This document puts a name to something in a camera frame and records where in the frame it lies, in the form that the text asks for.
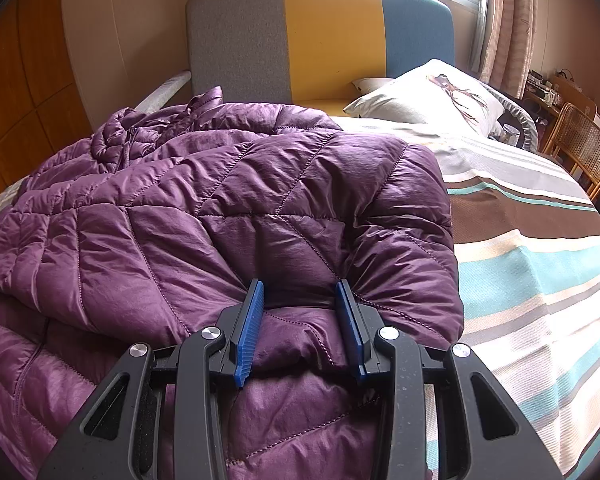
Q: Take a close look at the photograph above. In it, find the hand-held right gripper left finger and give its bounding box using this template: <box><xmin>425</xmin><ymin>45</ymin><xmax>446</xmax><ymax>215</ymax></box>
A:
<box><xmin>37</xmin><ymin>279</ymin><xmax>266</xmax><ymax>480</ymax></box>

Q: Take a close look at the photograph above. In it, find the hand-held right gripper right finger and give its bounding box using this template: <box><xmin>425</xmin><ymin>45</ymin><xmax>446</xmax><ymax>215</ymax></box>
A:
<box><xmin>334</xmin><ymin>280</ymin><xmax>563</xmax><ymax>480</ymax></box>

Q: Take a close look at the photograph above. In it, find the purple quilted down jacket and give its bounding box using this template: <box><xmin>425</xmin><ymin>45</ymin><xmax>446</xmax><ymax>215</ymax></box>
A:
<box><xmin>0</xmin><ymin>86</ymin><xmax>465</xmax><ymax>480</ymax></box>

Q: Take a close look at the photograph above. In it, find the striped bed sheet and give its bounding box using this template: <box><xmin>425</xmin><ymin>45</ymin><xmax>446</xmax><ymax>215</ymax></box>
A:
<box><xmin>330</xmin><ymin>114</ymin><xmax>600</xmax><ymax>480</ymax></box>

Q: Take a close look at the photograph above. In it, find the white deer print pillow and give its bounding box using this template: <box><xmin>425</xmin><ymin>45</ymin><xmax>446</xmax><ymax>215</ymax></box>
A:
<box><xmin>343</xmin><ymin>59</ymin><xmax>506</xmax><ymax>138</ymax></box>

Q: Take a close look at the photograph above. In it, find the light grey pillow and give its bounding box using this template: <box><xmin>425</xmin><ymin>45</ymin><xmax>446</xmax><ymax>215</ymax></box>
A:
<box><xmin>132</xmin><ymin>71</ymin><xmax>193</xmax><ymax>113</ymax></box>

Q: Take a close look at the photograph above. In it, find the grey ruffled cushion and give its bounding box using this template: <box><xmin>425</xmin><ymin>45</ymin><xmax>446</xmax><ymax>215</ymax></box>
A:
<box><xmin>487</xmin><ymin>87</ymin><xmax>540</xmax><ymax>150</ymax></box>

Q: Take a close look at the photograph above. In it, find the rattan chair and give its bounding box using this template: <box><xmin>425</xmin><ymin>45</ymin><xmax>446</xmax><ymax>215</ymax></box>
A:
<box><xmin>542</xmin><ymin>102</ymin><xmax>600</xmax><ymax>201</ymax></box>

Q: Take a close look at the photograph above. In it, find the grey yellow blue headboard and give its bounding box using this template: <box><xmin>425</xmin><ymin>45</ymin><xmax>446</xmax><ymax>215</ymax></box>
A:
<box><xmin>186</xmin><ymin>0</ymin><xmax>455</xmax><ymax>117</ymax></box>

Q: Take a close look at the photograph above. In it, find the cluttered wooden desk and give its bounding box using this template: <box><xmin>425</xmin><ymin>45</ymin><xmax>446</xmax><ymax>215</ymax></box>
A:
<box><xmin>522</xmin><ymin>67</ymin><xmax>600</xmax><ymax>136</ymax></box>

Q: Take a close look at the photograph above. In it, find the wooden wardrobe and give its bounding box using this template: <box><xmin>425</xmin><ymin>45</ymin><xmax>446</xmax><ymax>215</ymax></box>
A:
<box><xmin>0</xmin><ymin>0</ymin><xmax>93</xmax><ymax>211</ymax></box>

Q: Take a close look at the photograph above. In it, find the pink patterned curtain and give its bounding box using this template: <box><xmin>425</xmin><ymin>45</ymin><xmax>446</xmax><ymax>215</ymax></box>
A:
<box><xmin>477</xmin><ymin>0</ymin><xmax>541</xmax><ymax>101</ymax></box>

